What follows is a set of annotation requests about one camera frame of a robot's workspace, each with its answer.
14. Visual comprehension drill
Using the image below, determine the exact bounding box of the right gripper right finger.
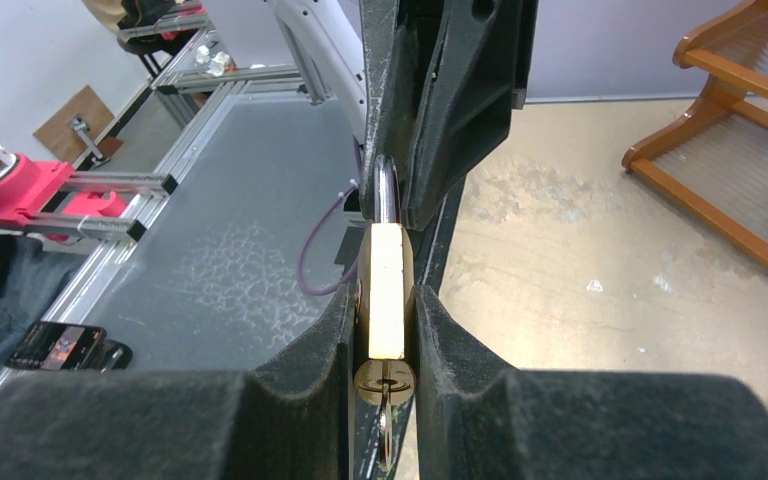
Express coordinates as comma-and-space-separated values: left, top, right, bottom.
412, 286, 768, 479

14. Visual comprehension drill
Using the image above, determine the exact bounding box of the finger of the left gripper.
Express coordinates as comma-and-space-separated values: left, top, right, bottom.
360, 1, 424, 226
401, 1, 538, 230

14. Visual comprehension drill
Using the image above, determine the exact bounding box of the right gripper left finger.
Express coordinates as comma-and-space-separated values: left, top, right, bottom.
0, 286, 356, 479

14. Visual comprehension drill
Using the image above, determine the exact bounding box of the padlock key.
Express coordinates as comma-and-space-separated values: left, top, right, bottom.
377, 383, 393, 472

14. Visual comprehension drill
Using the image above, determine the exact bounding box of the brass padlock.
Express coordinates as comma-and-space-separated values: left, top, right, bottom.
354, 155, 415, 408

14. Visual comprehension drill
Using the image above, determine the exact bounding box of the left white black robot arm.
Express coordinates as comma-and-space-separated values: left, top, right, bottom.
270, 1, 538, 230

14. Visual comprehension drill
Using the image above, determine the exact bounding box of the black smartphone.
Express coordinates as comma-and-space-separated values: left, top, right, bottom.
4, 321, 133, 372

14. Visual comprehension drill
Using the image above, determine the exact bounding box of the orange wooden rack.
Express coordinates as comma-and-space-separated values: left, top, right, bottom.
622, 1, 768, 268

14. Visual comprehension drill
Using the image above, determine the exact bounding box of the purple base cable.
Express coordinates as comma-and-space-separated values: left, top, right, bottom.
296, 185, 362, 297

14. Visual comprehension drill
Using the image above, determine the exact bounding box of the aluminium frame rail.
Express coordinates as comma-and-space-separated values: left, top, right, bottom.
0, 62, 326, 439

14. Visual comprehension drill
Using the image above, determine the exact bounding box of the wooden board with bracket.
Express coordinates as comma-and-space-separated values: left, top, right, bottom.
33, 85, 123, 165

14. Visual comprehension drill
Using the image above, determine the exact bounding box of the red fixture on rail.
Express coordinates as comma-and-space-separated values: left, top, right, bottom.
0, 115, 180, 243

